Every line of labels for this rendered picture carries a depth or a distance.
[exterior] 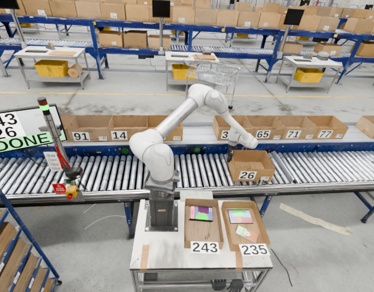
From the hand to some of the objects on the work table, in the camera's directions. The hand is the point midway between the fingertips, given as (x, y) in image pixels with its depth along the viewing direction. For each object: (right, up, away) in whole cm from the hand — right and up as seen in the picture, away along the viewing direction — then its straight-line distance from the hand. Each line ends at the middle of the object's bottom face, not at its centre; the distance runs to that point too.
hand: (228, 159), depth 228 cm
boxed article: (+3, -56, -56) cm, 79 cm away
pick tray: (-32, -51, -52) cm, 79 cm away
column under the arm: (-64, -45, -48) cm, 92 cm away
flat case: (-32, -43, -45) cm, 70 cm away
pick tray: (+1, -52, -51) cm, 73 cm away
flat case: (+1, -46, -44) cm, 64 cm away
